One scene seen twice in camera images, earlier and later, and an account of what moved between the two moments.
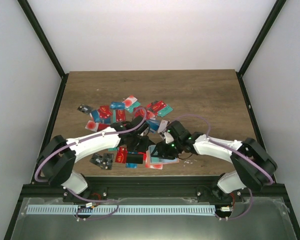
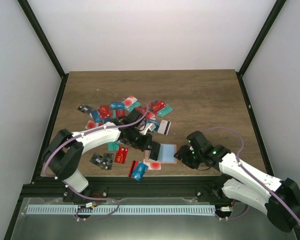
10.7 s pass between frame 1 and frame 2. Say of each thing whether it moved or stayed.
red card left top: stayed
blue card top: stayed
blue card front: moved
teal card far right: stayed
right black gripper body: moved
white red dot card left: stayed
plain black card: moved
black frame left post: stayed
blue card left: stayed
